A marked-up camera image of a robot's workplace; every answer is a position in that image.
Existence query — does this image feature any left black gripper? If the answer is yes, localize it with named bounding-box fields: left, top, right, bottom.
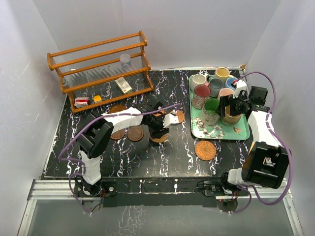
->
left=147, top=114, right=169, bottom=138

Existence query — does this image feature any woven rattan coaster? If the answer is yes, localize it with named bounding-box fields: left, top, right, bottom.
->
left=195, top=141, right=217, bottom=161
left=149, top=134, right=168, bottom=143

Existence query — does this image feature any brown stoneware mug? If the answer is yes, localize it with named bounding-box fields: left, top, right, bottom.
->
left=220, top=106, right=242, bottom=125

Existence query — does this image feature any brown ringed wooden saucer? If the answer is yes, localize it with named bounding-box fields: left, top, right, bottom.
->
left=152, top=110, right=166, bottom=117

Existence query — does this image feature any green inside mug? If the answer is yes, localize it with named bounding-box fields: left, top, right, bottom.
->
left=200, top=98, right=220, bottom=126

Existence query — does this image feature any dark walnut coaster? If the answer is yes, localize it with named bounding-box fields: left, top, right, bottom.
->
left=127, top=126, right=144, bottom=142
left=110, top=129, right=126, bottom=140

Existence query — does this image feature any light wood coaster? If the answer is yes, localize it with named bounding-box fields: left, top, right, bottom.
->
left=170, top=110, right=185, bottom=124

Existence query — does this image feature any green floral tray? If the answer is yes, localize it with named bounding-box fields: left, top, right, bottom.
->
left=189, top=90, right=250, bottom=140

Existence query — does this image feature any pink halloween mug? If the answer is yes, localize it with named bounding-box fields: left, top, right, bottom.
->
left=191, top=85, right=211, bottom=109

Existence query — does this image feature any orange ringed wooden saucer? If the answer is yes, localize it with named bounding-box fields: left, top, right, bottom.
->
left=108, top=105, right=127, bottom=114

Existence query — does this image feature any orange wooden shelf rack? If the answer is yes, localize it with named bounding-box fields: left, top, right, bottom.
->
left=47, top=30, right=154, bottom=114

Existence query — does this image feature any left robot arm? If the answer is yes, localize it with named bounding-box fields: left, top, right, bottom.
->
left=75, top=102, right=178, bottom=196

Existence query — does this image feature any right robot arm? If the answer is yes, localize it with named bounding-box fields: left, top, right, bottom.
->
left=217, top=81, right=289, bottom=195

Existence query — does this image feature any clear plastic cup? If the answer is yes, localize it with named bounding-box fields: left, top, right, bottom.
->
left=120, top=54, right=131, bottom=67

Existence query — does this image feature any pale pink mug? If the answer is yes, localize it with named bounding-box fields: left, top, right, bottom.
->
left=217, top=88, right=234, bottom=100

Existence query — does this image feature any blue mug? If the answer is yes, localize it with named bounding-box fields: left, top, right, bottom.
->
left=224, top=77, right=238, bottom=90

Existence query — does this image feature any grey mug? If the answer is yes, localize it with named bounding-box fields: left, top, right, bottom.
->
left=208, top=78, right=223, bottom=98

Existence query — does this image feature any yellow mug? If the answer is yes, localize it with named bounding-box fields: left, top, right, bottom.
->
left=214, top=67, right=230, bottom=83

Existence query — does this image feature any white cream mug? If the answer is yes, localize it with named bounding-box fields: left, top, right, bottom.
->
left=189, top=73, right=209, bottom=91

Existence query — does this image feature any colourful card box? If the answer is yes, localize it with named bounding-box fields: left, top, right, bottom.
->
left=248, top=142, right=255, bottom=156

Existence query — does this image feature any white green small box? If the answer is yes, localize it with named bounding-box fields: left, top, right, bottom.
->
left=115, top=77, right=132, bottom=94

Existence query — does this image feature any yellow grey block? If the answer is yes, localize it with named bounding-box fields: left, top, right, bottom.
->
left=94, top=95, right=102, bottom=103

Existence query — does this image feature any red white small box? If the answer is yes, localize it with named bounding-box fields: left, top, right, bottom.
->
left=74, top=97, right=89, bottom=108

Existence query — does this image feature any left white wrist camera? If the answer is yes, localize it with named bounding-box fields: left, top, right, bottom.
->
left=162, top=114, right=179, bottom=128

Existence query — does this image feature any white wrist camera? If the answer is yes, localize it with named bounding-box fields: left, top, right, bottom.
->
left=232, top=80, right=248, bottom=98
left=162, top=114, right=179, bottom=128

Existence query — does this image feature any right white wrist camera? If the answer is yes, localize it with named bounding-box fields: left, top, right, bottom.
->
left=232, top=80, right=248, bottom=98

